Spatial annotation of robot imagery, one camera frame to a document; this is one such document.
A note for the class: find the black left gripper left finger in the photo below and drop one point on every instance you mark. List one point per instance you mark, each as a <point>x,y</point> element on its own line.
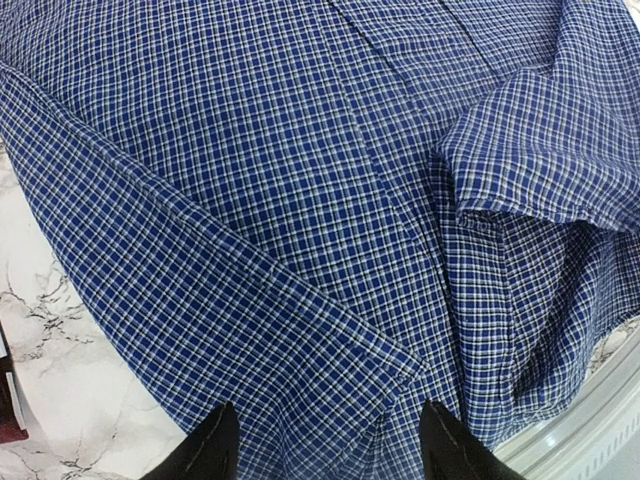
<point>209,452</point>

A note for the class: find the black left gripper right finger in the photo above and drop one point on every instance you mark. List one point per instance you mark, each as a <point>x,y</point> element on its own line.
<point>450,451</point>

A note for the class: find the blue checkered long sleeve shirt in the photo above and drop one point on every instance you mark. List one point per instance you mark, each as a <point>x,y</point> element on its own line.
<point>328,213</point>

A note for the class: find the folded red black plaid shirt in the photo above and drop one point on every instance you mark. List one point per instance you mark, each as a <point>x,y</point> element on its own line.
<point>13,425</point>

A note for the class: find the aluminium front frame rail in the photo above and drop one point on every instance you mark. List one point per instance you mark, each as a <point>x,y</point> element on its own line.
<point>581,441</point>

